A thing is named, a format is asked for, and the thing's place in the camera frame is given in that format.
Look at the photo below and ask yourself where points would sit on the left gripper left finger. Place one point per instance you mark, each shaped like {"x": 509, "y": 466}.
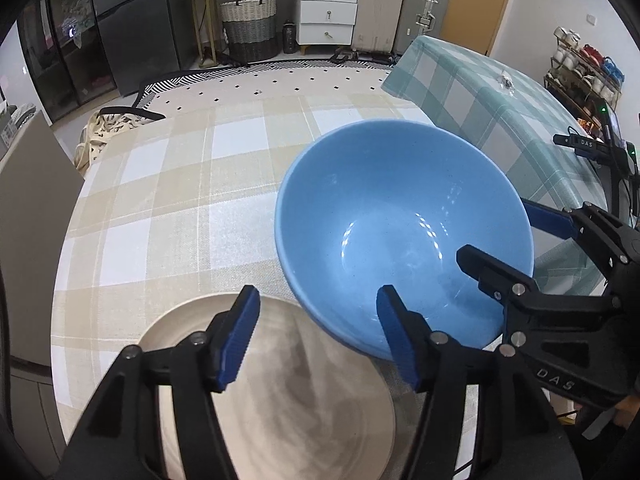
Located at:
{"x": 229, "y": 335}

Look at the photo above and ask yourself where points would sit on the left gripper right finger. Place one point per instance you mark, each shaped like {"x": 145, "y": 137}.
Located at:
{"x": 408, "y": 336}

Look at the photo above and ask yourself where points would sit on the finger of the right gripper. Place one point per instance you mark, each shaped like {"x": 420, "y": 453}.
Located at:
{"x": 495, "y": 278}
{"x": 558, "y": 223}

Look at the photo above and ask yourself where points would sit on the cream plate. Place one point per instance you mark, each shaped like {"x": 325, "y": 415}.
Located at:
{"x": 303, "y": 406}

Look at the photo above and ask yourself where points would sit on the large blue bowl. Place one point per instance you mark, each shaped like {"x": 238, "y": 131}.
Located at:
{"x": 390, "y": 202}

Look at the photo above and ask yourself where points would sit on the person's right hand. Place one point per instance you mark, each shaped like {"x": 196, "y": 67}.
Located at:
{"x": 626, "y": 411}

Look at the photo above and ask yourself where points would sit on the teal checked tablecloth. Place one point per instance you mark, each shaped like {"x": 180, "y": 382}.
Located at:
{"x": 458, "y": 90}

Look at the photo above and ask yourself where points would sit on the shelf rack with cups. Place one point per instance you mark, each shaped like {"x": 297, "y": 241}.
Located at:
{"x": 583, "y": 80}

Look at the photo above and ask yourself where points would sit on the grey cabinet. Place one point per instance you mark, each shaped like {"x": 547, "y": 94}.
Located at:
{"x": 39, "y": 189}

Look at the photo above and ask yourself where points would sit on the patterned fabric bag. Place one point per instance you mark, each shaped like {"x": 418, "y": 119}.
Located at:
{"x": 102, "y": 125}

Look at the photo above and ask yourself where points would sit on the dotted white rug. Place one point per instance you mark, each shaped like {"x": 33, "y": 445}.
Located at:
{"x": 198, "y": 89}

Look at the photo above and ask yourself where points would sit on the silver suitcase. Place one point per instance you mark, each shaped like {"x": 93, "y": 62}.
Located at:
{"x": 419, "y": 18}

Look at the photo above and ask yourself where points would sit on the black bottle on floor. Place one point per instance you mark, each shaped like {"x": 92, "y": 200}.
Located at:
{"x": 289, "y": 43}

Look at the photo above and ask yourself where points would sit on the beige suitcase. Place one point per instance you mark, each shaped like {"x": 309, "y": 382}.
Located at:
{"x": 376, "y": 25}

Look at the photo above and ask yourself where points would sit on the woven laundry basket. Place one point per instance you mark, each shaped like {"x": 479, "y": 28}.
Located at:
{"x": 251, "y": 29}

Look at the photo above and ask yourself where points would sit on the dark glass cabinet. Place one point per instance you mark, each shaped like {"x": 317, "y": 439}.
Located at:
{"x": 64, "y": 53}

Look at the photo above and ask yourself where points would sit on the black refrigerator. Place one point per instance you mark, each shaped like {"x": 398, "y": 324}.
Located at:
{"x": 138, "y": 40}

